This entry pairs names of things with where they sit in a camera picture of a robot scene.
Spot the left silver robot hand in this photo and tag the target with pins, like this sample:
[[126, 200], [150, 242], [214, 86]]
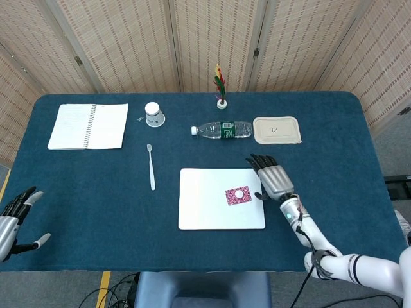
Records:
[[8, 224]]

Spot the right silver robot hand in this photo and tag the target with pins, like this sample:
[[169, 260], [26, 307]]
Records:
[[276, 181]]

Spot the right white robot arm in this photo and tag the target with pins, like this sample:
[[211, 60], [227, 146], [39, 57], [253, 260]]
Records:
[[369, 266]]

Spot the white board black frame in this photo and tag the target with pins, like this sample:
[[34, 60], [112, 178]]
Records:
[[205, 205]]

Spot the beige food container lid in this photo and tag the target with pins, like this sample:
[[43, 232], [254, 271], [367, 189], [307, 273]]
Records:
[[276, 130]]

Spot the clear plastic water bottle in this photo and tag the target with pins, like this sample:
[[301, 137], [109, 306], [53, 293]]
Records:
[[208, 130]]

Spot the dark blue tablecloth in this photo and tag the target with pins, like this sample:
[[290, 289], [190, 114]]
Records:
[[96, 208]]

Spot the red green feather shuttlecock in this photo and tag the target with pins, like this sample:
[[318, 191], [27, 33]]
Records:
[[220, 85]]

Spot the open spiral notebook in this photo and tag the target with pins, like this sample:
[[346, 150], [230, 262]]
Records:
[[70, 128]]

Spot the black equipment box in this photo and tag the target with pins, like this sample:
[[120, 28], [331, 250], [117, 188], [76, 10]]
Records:
[[398, 187]]

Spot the white toothbrush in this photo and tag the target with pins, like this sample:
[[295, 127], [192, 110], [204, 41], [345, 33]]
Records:
[[152, 173]]

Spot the blue grey robot torso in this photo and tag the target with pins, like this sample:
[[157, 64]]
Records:
[[205, 288]]

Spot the white upturned paper cup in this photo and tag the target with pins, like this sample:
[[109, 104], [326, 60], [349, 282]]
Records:
[[153, 117]]

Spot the woven folding screen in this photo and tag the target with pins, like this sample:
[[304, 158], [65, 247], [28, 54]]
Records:
[[128, 41]]

